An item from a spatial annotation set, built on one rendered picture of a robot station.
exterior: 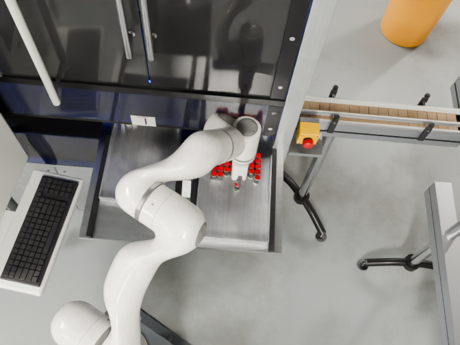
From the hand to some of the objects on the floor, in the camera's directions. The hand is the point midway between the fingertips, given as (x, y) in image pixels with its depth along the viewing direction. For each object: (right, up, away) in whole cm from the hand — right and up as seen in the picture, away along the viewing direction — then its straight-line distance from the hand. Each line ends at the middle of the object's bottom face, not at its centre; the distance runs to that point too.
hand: (239, 174), depth 170 cm
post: (+11, -27, +99) cm, 103 cm away
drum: (+115, +98, +167) cm, 226 cm away
